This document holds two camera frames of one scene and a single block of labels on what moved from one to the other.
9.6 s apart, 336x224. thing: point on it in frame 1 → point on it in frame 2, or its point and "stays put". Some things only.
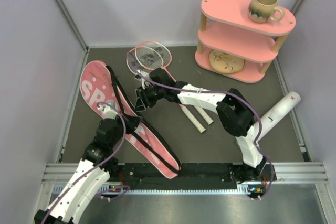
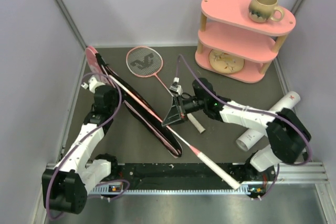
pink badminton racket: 132,60 → 224,175
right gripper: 140,106 → 176,113
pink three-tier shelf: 232,45 stays put
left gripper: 132,123 → 115,92
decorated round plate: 224,63 stays put
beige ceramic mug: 262,6 stays put
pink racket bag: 101,86 → 148,114
